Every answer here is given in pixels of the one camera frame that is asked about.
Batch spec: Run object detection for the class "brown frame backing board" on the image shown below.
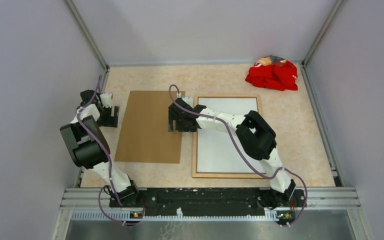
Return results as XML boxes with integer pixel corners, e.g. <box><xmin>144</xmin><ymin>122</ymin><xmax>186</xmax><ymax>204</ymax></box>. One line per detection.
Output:
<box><xmin>114</xmin><ymin>90</ymin><xmax>182</xmax><ymax>164</ymax></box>

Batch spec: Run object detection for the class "wooden picture frame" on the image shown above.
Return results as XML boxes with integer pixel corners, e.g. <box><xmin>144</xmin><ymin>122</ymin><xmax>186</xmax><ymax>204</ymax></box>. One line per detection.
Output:
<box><xmin>192</xmin><ymin>94</ymin><xmax>264</xmax><ymax>179</ymax></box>

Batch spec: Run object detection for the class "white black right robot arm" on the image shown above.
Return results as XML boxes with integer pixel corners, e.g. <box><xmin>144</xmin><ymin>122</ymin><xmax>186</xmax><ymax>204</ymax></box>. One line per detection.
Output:
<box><xmin>168</xmin><ymin>97</ymin><xmax>300</xmax><ymax>209</ymax></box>

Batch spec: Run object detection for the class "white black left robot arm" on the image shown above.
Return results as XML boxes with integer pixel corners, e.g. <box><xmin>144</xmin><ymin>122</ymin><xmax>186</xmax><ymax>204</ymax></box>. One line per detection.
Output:
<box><xmin>60</xmin><ymin>90</ymin><xmax>141</xmax><ymax>208</ymax></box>

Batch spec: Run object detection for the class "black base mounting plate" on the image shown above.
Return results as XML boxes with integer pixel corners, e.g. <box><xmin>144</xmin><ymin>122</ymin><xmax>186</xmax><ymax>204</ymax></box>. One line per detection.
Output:
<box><xmin>124</xmin><ymin>187</ymin><xmax>305</xmax><ymax>217</ymax></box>

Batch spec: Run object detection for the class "red crumpled cloth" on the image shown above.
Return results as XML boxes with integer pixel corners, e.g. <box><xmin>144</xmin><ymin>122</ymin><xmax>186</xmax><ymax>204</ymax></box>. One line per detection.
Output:
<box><xmin>245</xmin><ymin>55</ymin><xmax>298</xmax><ymax>91</ymax></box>

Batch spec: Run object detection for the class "left controller board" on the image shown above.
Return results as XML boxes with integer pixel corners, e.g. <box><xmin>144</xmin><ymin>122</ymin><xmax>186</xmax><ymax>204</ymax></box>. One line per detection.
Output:
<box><xmin>129</xmin><ymin>211</ymin><xmax>144</xmax><ymax>219</ymax></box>

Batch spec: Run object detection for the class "controller board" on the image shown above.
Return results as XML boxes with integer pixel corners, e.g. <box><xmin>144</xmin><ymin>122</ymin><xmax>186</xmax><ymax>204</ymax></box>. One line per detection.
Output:
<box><xmin>129</xmin><ymin>211</ymin><xmax>144</xmax><ymax>219</ymax></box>
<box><xmin>276</xmin><ymin>211</ymin><xmax>296</xmax><ymax>221</ymax></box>

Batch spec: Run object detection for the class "right controller board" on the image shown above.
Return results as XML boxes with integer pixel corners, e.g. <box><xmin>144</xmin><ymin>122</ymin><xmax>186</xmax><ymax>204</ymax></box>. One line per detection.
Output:
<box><xmin>276</xmin><ymin>211</ymin><xmax>296</xmax><ymax>221</ymax></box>

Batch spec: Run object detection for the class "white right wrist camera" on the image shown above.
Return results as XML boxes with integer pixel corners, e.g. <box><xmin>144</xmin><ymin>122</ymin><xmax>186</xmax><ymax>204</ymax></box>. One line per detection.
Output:
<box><xmin>181</xmin><ymin>96</ymin><xmax>194</xmax><ymax>108</ymax></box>

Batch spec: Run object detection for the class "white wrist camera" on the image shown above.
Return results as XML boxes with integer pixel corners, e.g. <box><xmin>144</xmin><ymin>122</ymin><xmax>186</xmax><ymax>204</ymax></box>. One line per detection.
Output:
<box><xmin>99</xmin><ymin>92</ymin><xmax>113</xmax><ymax>108</ymax></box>
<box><xmin>181</xmin><ymin>96</ymin><xmax>194</xmax><ymax>108</ymax></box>

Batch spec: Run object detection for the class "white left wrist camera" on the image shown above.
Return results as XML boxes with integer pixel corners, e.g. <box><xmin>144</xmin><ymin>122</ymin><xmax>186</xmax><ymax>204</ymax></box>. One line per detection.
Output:
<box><xmin>99</xmin><ymin>92</ymin><xmax>113</xmax><ymax>108</ymax></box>

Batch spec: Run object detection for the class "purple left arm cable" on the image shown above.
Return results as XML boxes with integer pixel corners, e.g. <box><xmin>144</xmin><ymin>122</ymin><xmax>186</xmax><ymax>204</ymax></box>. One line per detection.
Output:
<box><xmin>76</xmin><ymin>74</ymin><xmax>146</xmax><ymax>227</ymax></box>

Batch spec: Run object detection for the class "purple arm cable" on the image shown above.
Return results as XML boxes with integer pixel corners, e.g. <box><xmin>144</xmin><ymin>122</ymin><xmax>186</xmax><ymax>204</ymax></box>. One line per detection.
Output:
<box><xmin>76</xmin><ymin>74</ymin><xmax>146</xmax><ymax>227</ymax></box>
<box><xmin>168</xmin><ymin>84</ymin><xmax>309</xmax><ymax>227</ymax></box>

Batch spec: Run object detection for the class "white toothed cable duct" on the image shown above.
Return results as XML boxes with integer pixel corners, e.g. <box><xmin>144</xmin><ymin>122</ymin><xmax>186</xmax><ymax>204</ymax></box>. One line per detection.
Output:
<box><xmin>71</xmin><ymin>208</ymin><xmax>279</xmax><ymax>222</ymax></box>

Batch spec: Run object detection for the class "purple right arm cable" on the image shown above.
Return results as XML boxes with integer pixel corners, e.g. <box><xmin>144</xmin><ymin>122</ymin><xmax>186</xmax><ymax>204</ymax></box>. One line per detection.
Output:
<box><xmin>168</xmin><ymin>84</ymin><xmax>309</xmax><ymax>227</ymax></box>

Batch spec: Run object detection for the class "aluminium front rail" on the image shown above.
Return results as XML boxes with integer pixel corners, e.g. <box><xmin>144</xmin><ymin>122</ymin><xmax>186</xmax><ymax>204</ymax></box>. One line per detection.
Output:
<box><xmin>59</xmin><ymin>187</ymin><xmax>361</xmax><ymax>210</ymax></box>

